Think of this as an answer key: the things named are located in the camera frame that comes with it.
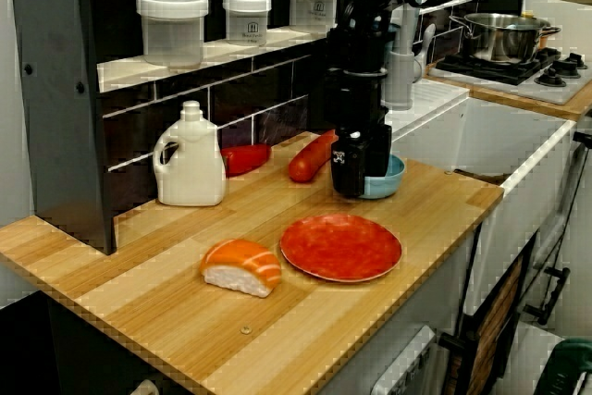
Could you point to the black burner grate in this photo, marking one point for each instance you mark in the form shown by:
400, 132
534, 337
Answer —
509, 72

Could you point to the steel pot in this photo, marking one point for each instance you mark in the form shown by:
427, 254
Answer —
501, 39

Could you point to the light blue bowl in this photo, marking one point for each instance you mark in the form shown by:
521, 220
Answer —
384, 184

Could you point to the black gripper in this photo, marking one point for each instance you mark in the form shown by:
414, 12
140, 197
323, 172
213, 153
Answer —
353, 99

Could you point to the red pepper toy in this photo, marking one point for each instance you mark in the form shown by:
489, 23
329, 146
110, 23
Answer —
245, 158

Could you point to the red sausage toy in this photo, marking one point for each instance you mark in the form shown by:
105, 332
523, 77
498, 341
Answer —
310, 159

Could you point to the white toy sink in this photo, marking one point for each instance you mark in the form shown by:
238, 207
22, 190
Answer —
485, 136

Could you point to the white toy stove top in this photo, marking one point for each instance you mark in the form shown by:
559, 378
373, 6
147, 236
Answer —
559, 90

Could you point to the small clear jar white lid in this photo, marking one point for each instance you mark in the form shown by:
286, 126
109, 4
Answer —
313, 2

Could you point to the white detergent bottle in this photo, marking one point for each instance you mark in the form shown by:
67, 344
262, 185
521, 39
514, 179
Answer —
189, 168

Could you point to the red plate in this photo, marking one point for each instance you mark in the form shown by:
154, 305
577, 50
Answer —
340, 247

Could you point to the grey stove knob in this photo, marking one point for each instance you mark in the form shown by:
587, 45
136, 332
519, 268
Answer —
572, 65
550, 77

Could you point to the large clear jar white lid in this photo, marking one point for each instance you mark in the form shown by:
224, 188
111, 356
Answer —
171, 29

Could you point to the salmon sushi toy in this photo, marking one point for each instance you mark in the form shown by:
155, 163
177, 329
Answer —
240, 265

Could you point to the dark grey shelf unit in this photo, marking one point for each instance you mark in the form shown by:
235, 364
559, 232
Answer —
60, 90

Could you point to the white dishwasher panel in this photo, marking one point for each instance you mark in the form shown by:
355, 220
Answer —
407, 362

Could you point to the medium clear jar white lid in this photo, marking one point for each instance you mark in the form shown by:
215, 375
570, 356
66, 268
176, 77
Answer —
246, 20

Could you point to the grey toy faucet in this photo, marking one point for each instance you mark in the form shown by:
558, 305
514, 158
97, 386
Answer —
400, 80

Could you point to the green object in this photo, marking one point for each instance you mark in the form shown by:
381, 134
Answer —
571, 367

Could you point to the grey faucet lever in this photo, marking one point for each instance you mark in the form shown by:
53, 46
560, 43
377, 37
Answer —
426, 43

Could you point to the metal countertop screw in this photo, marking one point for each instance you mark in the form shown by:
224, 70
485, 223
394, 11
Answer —
246, 330

